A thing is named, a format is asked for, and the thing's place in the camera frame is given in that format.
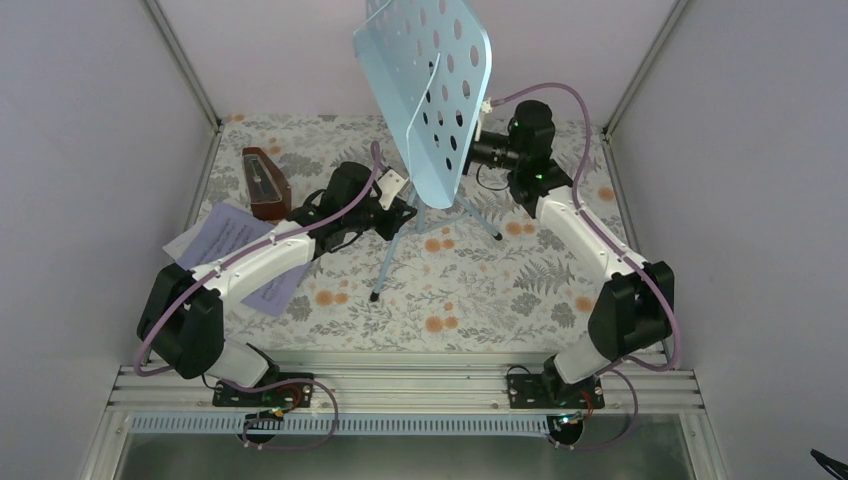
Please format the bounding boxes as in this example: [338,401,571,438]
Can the brown wooden metronome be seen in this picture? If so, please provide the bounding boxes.
[242,147,292,223]

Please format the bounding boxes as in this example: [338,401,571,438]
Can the light blue music stand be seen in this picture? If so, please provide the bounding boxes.
[353,0,502,301]

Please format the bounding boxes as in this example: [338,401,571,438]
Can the sheet music pages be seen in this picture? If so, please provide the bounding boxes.
[175,203,314,316]

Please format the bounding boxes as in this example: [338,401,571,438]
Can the white sheet music page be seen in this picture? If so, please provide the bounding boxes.
[162,223,202,260]

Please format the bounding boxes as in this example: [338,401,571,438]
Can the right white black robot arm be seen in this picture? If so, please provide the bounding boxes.
[467,100,679,407]

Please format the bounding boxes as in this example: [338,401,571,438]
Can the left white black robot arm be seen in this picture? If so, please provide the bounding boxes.
[134,162,416,405]

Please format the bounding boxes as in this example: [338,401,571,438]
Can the floral patterned table cloth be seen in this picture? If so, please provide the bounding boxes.
[201,114,602,353]

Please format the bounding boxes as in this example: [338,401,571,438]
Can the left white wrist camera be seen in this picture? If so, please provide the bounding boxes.
[376,168,408,211]

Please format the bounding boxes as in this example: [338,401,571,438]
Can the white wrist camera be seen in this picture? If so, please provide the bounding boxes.
[473,98,493,142]
[376,168,408,211]

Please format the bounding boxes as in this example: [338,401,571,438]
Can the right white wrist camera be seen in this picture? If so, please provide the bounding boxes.
[473,98,493,142]

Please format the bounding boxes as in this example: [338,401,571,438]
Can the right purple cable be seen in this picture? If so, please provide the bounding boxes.
[488,82,684,454]

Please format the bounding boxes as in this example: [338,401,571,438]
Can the purple cable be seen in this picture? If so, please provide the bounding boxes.
[133,140,340,452]
[488,82,684,454]

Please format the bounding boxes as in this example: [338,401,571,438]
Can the aluminium mounting rail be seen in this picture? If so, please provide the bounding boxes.
[107,350,705,414]

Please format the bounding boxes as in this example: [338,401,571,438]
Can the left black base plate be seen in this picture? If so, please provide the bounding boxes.
[212,372,314,410]

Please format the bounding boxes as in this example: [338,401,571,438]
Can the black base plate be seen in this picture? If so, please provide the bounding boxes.
[212,372,314,410]
[506,372,605,410]

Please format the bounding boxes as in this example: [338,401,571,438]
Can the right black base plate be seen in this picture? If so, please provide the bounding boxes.
[506,372,605,410]

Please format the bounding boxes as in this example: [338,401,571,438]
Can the grey slotted cable duct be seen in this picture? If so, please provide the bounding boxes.
[128,412,553,437]

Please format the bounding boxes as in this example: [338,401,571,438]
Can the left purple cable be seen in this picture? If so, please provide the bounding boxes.
[133,140,340,452]

